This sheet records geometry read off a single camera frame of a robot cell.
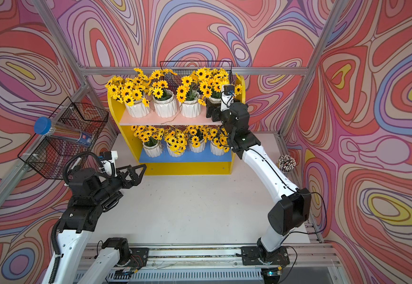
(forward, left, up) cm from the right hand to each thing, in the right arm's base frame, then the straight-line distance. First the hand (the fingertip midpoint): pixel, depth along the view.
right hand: (216, 102), depth 72 cm
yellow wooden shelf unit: (-4, +14, -38) cm, 40 cm away
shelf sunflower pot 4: (-8, -1, -18) cm, 19 cm away
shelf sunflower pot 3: (-4, +9, -17) cm, 20 cm away
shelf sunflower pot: (-4, +31, -15) cm, 34 cm away
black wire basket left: (-17, +69, -11) cm, 72 cm away
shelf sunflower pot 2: (-7, +19, -15) cm, 25 cm away
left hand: (-23, +31, -13) cm, 40 cm away
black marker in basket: (-18, +60, -16) cm, 65 cm away
